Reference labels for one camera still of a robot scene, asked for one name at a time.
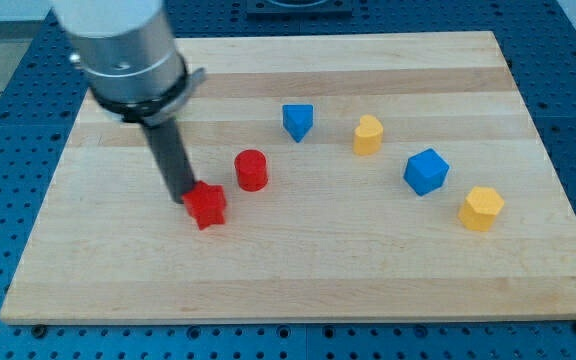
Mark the blue cube block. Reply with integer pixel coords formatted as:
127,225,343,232
403,148,450,196

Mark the light wooden board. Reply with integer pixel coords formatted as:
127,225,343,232
0,31,576,325

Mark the yellow hexagon block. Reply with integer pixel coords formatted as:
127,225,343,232
458,186,505,232

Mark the red star block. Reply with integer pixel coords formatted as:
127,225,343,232
181,181,227,230

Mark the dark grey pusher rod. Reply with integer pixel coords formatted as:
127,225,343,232
142,118,195,204

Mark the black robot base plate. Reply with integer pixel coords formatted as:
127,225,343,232
243,0,353,17

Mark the yellow heart block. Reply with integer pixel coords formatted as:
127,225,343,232
353,114,384,156

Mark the blue triangle block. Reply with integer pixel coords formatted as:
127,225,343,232
282,104,314,143

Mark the red cylinder block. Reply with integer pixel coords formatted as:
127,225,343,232
234,149,268,192

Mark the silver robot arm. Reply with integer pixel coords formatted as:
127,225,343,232
51,0,206,203

